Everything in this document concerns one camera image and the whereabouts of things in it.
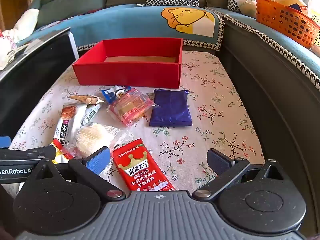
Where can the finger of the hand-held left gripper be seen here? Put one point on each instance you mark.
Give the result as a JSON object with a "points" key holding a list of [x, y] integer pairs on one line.
{"points": [[4, 142], [37, 152]]}

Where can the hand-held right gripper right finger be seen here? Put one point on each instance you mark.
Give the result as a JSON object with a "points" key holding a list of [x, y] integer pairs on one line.
{"points": [[217, 161]]}

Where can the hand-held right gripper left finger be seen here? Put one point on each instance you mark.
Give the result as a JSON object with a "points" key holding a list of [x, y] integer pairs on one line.
{"points": [[98, 161]]}

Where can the yellow red snack packet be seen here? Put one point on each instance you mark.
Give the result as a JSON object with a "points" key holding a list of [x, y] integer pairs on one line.
{"points": [[60, 152]]}

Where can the round pastry clear packet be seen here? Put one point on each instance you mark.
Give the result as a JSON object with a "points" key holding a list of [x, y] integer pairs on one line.
{"points": [[92, 137]]}

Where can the red crown print snack packet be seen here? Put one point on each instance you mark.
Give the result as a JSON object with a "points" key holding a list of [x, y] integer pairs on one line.
{"points": [[140, 167]]}

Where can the long white snack packet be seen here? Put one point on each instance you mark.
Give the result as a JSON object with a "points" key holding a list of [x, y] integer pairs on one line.
{"points": [[72, 125]]}

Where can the green white snack packet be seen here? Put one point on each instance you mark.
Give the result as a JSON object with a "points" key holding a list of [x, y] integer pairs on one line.
{"points": [[90, 113]]}

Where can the gold snack packet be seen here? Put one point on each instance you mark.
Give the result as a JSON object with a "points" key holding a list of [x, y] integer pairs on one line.
{"points": [[82, 98]]}

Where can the purple snack packet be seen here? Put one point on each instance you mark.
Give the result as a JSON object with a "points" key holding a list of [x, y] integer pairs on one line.
{"points": [[170, 107]]}

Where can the red cardboard box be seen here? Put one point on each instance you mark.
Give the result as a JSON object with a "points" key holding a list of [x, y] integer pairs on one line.
{"points": [[125, 75]]}

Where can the red clear cracker packet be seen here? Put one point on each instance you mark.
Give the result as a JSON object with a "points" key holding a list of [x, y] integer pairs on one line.
{"points": [[130, 107]]}

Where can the small blue snack packet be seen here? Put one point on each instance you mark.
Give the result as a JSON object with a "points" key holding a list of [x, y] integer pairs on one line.
{"points": [[110, 95]]}

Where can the black glossy screen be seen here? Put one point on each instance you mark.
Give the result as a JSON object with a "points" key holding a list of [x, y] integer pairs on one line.
{"points": [[30, 80]]}

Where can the white red patterned cloth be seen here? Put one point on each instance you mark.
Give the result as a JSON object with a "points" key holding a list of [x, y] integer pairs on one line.
{"points": [[7, 50]]}

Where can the blue houndstooth-edged sofa cover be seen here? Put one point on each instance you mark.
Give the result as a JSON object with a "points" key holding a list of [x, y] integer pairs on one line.
{"points": [[250, 27]]}

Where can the blue lion sofa cover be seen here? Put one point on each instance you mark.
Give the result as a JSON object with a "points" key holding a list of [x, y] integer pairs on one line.
{"points": [[125, 22]]}

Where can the plain green back cushion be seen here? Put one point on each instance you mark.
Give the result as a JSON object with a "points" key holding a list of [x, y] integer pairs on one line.
{"points": [[72, 5]]}

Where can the orange plastic basket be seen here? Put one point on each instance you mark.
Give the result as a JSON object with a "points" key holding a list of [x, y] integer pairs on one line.
{"points": [[280, 20]]}

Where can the yellow round object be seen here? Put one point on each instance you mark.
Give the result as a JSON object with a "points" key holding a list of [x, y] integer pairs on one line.
{"points": [[290, 1]]}

